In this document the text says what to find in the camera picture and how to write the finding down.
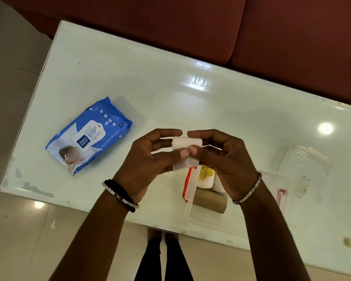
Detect person's left hand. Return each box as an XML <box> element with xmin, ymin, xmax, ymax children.
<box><xmin>113</xmin><ymin>129</ymin><xmax>191</xmax><ymax>204</ymax></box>

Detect person's right hand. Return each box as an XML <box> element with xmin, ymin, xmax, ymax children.
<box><xmin>187</xmin><ymin>129</ymin><xmax>262</xmax><ymax>203</ymax></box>

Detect white gauze bandage roll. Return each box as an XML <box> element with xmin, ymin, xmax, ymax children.
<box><xmin>172</xmin><ymin>137</ymin><xmax>223</xmax><ymax>173</ymax></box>

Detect person's right forearm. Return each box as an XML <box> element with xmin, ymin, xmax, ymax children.
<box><xmin>232</xmin><ymin>178</ymin><xmax>312</xmax><ymax>281</ymax></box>

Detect person's left forearm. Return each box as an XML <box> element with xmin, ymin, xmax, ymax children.
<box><xmin>48</xmin><ymin>184</ymin><xmax>138</xmax><ymax>281</ymax></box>

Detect white tube with yellow label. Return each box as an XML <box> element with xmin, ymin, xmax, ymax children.
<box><xmin>197</xmin><ymin>165</ymin><xmax>216</xmax><ymax>189</ymax></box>

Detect brown crepe bandage roll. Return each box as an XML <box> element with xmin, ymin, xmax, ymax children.
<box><xmin>192</xmin><ymin>187</ymin><xmax>228</xmax><ymax>215</ymax></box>

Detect black wrist band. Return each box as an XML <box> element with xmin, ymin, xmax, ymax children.
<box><xmin>104</xmin><ymin>179</ymin><xmax>136</xmax><ymax>213</ymax></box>

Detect silver studded bangle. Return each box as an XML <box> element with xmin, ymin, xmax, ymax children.
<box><xmin>232</xmin><ymin>172</ymin><xmax>263</xmax><ymax>205</ymax></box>
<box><xmin>101</xmin><ymin>181</ymin><xmax>140</xmax><ymax>209</ymax></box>

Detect clear plastic box, red latches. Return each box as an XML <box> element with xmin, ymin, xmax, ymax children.
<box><xmin>182</xmin><ymin>165</ymin><xmax>291</xmax><ymax>235</ymax></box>

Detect blue wet wipes pack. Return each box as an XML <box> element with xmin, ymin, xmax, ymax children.
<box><xmin>45</xmin><ymin>97</ymin><xmax>133</xmax><ymax>176</ymax></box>

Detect person's right leg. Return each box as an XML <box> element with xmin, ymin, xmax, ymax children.
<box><xmin>164</xmin><ymin>229</ymin><xmax>195</xmax><ymax>281</ymax></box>

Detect person's leg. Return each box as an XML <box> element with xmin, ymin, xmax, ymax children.
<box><xmin>164</xmin><ymin>229</ymin><xmax>195</xmax><ymax>281</ymax></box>
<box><xmin>134</xmin><ymin>228</ymin><xmax>164</xmax><ymax>281</ymax></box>

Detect person's left leg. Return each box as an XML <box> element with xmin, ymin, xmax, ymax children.
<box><xmin>134</xmin><ymin>228</ymin><xmax>164</xmax><ymax>281</ymax></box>

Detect clear plastic lid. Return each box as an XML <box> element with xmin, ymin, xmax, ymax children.
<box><xmin>276</xmin><ymin>145</ymin><xmax>333</xmax><ymax>200</ymax></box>

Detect dark red sofa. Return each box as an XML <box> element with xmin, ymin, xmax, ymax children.
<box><xmin>0</xmin><ymin>0</ymin><xmax>351</xmax><ymax>109</ymax></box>

